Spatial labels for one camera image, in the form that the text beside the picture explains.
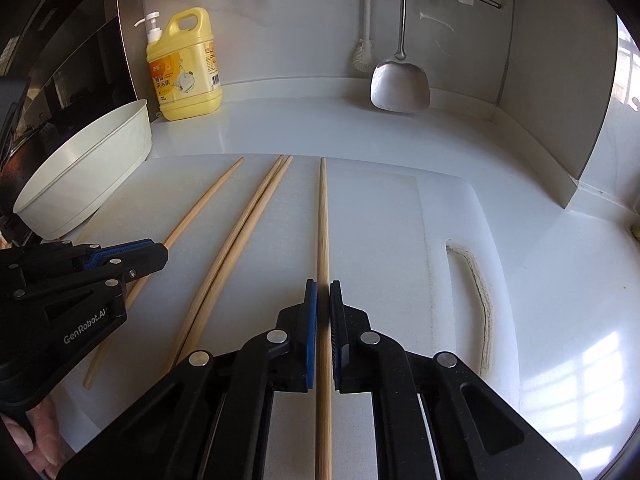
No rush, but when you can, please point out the yellow detergent bottle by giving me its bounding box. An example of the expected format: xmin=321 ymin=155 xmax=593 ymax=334
xmin=134 ymin=7 xmax=224 ymax=122

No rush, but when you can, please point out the white cutting board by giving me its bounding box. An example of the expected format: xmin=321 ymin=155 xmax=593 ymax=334
xmin=49 ymin=152 xmax=522 ymax=480

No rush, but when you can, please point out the person's left hand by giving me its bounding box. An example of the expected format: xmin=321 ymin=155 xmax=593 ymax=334
xmin=0 ymin=395 xmax=68 ymax=480

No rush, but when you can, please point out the white dish brush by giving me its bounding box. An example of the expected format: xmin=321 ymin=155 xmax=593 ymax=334
xmin=350 ymin=0 xmax=377 ymax=75

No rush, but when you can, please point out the black range hood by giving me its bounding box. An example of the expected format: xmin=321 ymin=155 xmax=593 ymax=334
xmin=0 ymin=0 xmax=139 ymax=171

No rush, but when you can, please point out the wooden chopstick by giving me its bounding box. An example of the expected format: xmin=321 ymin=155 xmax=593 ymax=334
xmin=172 ymin=155 xmax=295 ymax=362
xmin=316 ymin=156 xmax=334 ymax=480
xmin=82 ymin=156 xmax=246 ymax=390
xmin=165 ymin=154 xmax=286 ymax=377

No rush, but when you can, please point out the black cooktop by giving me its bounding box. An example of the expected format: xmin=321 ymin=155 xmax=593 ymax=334
xmin=0 ymin=125 xmax=48 ymax=248

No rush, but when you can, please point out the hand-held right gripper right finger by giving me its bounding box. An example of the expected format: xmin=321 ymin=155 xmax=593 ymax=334
xmin=330 ymin=280 xmax=583 ymax=480

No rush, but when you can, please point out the white bowl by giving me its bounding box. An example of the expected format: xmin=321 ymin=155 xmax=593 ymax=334
xmin=12 ymin=99 xmax=153 ymax=241

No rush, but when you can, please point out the window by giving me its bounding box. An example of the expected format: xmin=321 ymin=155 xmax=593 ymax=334
xmin=615 ymin=14 xmax=640 ymax=112

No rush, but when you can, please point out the metal spatula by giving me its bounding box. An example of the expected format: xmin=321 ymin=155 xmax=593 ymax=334
xmin=370 ymin=0 xmax=432 ymax=114

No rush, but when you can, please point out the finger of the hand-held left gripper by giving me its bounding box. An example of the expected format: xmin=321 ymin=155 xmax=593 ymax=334
xmin=0 ymin=241 xmax=103 ymax=284
xmin=83 ymin=239 xmax=170 ymax=294

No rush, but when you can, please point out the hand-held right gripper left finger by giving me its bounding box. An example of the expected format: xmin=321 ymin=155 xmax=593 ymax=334
xmin=57 ymin=280 xmax=319 ymax=480

